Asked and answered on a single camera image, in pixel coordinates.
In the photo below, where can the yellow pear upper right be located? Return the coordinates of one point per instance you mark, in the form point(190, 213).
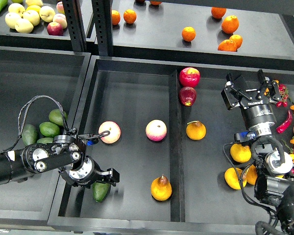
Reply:
point(240, 153)

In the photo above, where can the yellow pear near divider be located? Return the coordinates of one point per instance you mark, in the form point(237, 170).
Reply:
point(195, 130)

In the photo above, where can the black shelf post left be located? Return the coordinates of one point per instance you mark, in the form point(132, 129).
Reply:
point(75, 25)

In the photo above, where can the dark red apple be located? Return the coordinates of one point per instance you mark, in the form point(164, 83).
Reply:
point(187, 96)

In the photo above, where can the yellow pear with brown top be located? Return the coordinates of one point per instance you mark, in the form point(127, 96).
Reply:
point(161, 189)

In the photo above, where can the red chili pepper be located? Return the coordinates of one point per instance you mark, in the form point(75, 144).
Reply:
point(284, 126)

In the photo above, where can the green avocado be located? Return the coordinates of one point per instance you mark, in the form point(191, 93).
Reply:
point(100, 191)
point(49, 129)
point(29, 135)
point(45, 140)
point(55, 116)

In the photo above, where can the black shelf post right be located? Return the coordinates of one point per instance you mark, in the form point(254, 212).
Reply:
point(103, 25)

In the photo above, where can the black upper right shelf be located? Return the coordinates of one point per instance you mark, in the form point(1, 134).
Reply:
point(156, 35)

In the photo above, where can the black left tray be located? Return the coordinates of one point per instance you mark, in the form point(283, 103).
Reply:
point(55, 77)

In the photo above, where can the yellow pear lower left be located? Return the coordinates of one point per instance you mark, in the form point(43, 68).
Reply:
point(232, 179)

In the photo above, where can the black shelf post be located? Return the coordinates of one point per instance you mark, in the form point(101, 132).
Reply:
point(75, 25)
point(103, 25)

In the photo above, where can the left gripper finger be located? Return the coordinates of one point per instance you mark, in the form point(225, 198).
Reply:
point(110, 176)

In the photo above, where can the green avocado top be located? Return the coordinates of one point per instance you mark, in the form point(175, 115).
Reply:
point(55, 116)

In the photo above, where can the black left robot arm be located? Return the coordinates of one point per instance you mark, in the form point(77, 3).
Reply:
point(66, 153)

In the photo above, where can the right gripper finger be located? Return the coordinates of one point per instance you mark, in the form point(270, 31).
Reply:
point(236, 84)
point(265, 82)

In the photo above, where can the pink yellow apple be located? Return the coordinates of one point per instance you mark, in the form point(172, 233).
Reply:
point(156, 130)
point(114, 132)

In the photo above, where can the yellow pear lower middle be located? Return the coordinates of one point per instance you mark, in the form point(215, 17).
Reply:
point(251, 175)

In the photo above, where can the red cherry tomato bunch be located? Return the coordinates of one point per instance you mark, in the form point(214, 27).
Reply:
point(283, 102)

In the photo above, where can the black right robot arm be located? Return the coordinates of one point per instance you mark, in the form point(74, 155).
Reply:
point(274, 186)

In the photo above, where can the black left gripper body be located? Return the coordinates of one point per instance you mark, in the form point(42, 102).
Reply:
point(85, 176)

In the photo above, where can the orange on shelf front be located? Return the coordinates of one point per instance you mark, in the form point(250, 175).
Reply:
point(228, 45)

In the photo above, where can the orange on shelf top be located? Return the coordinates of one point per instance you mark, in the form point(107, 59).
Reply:
point(217, 12)

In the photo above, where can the pink peach on shelf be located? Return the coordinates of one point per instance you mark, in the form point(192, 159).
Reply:
point(61, 19)

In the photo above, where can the orange on shelf centre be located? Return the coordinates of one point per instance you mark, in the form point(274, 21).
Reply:
point(188, 34)

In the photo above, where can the black shelf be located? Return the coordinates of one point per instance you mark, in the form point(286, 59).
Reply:
point(39, 37)
point(156, 35)

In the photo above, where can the black upper left shelf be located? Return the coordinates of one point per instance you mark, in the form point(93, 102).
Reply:
point(39, 37)

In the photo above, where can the pink yellow apple middle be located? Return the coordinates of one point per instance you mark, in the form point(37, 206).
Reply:
point(156, 130)

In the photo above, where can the bright red apple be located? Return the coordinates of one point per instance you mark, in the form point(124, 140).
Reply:
point(189, 77)

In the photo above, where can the black tray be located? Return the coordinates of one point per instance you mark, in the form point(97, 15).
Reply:
point(55, 77)
point(133, 93)

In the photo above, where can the red apple on shelf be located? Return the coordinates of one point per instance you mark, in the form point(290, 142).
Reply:
point(55, 29)

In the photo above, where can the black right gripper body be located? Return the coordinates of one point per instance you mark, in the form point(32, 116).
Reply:
point(255, 108)

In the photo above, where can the orange on shelf large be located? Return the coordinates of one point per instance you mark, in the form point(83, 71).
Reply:
point(230, 24)

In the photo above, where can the pink yellow apple left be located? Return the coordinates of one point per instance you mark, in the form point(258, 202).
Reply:
point(114, 132)

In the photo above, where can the orange on shelf left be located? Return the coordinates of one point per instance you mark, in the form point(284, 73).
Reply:
point(116, 17)

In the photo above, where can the orange on shelf right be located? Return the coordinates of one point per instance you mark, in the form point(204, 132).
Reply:
point(237, 39)

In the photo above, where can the black centre tray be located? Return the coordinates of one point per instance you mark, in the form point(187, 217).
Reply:
point(133, 93)

